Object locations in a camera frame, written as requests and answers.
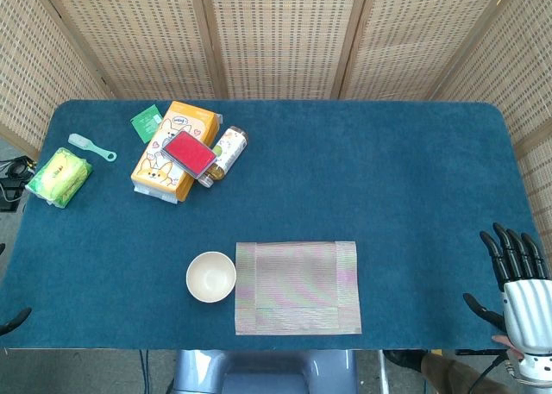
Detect brown trouser leg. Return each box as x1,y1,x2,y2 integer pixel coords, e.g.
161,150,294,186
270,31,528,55
420,353,518,394

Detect mint green brush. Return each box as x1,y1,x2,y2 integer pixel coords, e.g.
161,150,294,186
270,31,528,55
67,133,117,164

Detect red flat case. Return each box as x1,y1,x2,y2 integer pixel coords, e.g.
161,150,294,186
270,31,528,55
160,130,217,180

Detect brown woven placemat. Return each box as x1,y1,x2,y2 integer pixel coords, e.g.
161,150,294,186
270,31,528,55
235,240,362,336

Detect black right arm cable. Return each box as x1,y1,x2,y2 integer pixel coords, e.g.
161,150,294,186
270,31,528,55
467,353,511,394

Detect white table leg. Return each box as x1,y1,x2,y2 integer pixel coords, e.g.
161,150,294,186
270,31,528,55
377,349,392,394

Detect green sachet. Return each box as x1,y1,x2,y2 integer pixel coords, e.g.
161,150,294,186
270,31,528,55
130,103,164,144

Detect tea bottle with label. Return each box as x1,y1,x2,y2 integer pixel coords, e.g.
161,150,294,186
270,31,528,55
197,125,250,189

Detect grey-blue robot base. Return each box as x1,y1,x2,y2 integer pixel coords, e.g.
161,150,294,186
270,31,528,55
172,349,359,394

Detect bamboo folding screen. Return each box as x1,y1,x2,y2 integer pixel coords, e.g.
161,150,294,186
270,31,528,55
0,0,552,257

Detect green yellow wipes pack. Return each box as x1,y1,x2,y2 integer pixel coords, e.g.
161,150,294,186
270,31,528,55
24,147,93,209

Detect black floor cables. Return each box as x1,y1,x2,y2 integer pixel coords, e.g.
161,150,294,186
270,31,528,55
0,154,38,214

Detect blue felt table cover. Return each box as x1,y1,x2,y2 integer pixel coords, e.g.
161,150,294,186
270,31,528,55
0,99,552,352

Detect white bowl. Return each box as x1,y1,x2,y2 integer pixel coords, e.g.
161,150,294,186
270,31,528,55
185,250,237,303

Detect black shoe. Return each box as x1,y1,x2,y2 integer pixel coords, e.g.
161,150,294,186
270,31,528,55
383,349,427,376

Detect orange corgi tissue pack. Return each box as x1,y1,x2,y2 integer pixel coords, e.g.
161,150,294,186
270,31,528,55
130,101,224,205

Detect black cable under table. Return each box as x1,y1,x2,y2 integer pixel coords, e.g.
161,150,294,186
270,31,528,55
137,349,150,394

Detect black table edge bracket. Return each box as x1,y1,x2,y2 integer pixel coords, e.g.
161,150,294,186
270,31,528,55
455,348,508,357

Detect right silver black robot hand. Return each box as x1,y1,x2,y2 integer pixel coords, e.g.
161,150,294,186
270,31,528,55
463,222,552,357

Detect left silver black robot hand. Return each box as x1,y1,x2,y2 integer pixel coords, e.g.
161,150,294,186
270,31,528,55
0,306,34,337

